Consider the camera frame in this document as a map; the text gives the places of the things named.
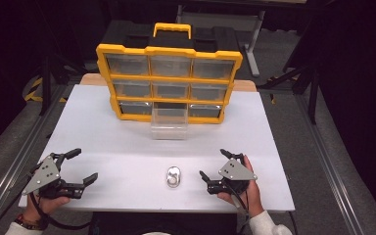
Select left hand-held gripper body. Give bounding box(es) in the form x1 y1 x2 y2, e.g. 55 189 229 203
22 155 83 200

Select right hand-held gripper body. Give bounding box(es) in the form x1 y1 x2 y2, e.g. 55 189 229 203
218 158 259 196

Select small silver metal clip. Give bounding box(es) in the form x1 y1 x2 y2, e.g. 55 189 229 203
165 165 182 189

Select clear plastic pulled-out drawer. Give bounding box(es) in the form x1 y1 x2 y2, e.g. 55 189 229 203
150 102 190 141

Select person's left hand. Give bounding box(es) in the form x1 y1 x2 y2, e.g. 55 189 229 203
23 194 71 223

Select person's right hand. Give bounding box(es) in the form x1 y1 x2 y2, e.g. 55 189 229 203
216 154 265 219

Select dark beaded wristband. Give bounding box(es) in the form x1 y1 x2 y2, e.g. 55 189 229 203
14 212 47 231

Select black metal stand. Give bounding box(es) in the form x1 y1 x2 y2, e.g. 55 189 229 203
258 61 321 125
38 54 90 118

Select set of closed clear drawers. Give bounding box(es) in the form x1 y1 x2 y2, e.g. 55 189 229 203
105 53 236 119

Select black curtain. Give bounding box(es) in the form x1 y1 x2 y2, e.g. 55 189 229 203
317 0 376 229
0 0 48 160

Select yellow plastic organizer cabinet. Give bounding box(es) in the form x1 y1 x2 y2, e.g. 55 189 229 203
95 22 244 125

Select right gripper cable with plug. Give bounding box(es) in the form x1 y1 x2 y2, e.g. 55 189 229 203
226 184 253 235

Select grey metal floor rail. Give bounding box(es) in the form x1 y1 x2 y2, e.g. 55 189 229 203
0 83 71 235
293 93 367 235

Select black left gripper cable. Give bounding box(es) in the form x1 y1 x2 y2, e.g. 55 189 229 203
28 191 93 231

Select grey metal desk frame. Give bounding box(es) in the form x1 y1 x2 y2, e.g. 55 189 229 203
175 0 307 78

